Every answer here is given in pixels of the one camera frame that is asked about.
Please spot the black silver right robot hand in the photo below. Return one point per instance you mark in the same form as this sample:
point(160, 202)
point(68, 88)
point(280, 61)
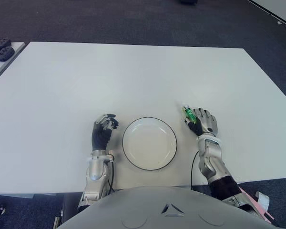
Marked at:
point(208, 122)

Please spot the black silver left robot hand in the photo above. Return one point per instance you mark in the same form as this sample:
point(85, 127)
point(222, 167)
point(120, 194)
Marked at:
point(100, 138)

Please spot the green toothpaste tube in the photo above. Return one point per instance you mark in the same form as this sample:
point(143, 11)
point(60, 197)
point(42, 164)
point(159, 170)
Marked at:
point(189, 114)

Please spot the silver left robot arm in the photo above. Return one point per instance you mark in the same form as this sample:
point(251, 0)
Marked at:
point(96, 171)

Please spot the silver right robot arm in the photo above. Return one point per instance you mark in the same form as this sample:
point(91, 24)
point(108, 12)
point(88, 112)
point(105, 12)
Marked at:
point(211, 159)

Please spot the white plate with black rim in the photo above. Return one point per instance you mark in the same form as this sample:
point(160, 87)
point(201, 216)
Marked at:
point(149, 144)

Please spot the pink cardboard box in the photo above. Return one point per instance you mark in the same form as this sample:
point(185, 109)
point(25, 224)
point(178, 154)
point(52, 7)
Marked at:
point(249, 194)

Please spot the grey robot torso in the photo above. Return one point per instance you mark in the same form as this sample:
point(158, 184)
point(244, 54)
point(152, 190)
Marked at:
point(157, 207)

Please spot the white paper strip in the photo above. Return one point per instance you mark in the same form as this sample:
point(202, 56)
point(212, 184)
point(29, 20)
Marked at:
point(263, 200)

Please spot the white side table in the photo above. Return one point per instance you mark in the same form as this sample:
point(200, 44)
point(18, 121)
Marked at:
point(0, 69)

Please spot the black game controller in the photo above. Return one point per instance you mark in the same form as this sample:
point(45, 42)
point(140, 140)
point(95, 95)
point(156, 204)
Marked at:
point(2, 53)
point(0, 43)

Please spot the silver table leg bracket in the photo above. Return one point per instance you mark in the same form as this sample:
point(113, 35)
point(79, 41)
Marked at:
point(58, 220)

